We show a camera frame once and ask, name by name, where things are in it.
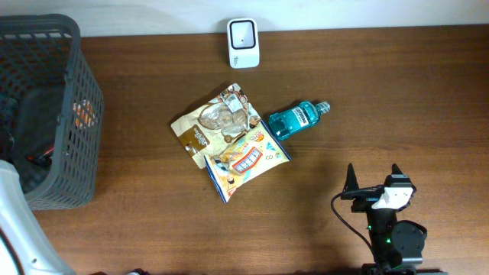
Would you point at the grey plastic mesh basket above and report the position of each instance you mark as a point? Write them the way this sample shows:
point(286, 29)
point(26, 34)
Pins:
point(43, 73)

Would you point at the orange tissue pack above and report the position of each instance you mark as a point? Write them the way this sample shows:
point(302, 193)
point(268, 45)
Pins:
point(85, 114)

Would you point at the white barcode scanner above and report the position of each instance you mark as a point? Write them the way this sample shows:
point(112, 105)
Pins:
point(243, 43)

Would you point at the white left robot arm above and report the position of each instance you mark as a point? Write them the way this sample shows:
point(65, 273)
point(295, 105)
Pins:
point(25, 249)

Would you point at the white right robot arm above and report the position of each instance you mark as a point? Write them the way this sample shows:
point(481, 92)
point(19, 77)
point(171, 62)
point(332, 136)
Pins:
point(396, 245)

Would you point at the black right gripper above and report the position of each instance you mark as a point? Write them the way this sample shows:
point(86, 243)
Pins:
point(368, 196)

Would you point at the beige brown cookie pouch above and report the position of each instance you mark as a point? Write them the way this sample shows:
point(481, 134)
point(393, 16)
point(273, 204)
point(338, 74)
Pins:
point(215, 126)

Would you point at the teal mouthwash bottle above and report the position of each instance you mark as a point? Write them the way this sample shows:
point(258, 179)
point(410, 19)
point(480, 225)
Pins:
point(294, 120)

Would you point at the yellow blue snack bag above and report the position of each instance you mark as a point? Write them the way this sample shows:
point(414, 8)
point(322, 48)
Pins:
point(253, 154)

